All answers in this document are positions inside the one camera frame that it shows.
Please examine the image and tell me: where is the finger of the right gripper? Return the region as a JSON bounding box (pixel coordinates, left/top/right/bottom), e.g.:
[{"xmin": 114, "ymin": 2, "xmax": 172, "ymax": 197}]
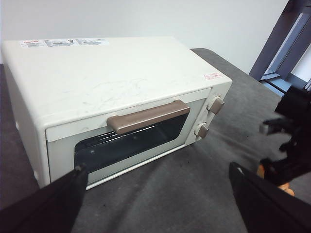
[
  {"xmin": 260, "ymin": 157, "xmax": 311, "ymax": 186},
  {"xmin": 259, "ymin": 118, "xmax": 292, "ymax": 134}
]

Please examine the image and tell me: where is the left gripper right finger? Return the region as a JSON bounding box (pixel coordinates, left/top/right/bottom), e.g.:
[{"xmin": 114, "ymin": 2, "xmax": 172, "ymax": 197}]
[{"xmin": 229, "ymin": 162, "xmax": 311, "ymax": 233}]

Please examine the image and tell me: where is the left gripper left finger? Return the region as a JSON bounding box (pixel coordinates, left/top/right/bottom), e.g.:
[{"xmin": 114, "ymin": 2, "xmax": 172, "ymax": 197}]
[{"xmin": 0, "ymin": 163, "xmax": 88, "ymax": 233}]

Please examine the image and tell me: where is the golden bread loaf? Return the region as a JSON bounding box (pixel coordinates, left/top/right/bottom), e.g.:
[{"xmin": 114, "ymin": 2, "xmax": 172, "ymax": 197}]
[{"xmin": 256, "ymin": 163, "xmax": 295, "ymax": 196}]

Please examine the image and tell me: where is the cream Toshiba toaster oven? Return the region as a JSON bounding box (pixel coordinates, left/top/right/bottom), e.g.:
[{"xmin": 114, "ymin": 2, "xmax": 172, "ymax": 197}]
[{"xmin": 1, "ymin": 36, "xmax": 233, "ymax": 190}]

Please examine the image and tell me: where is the beige oven knob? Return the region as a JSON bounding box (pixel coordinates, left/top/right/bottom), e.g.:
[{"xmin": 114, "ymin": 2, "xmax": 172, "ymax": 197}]
[
  {"xmin": 206, "ymin": 96, "xmax": 225, "ymax": 114},
  {"xmin": 193, "ymin": 122, "xmax": 210, "ymax": 141}
]

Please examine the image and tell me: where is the dark window frame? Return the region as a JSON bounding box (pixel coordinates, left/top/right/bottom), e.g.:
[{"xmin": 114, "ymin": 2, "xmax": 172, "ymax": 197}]
[{"xmin": 249, "ymin": 0, "xmax": 311, "ymax": 98}]

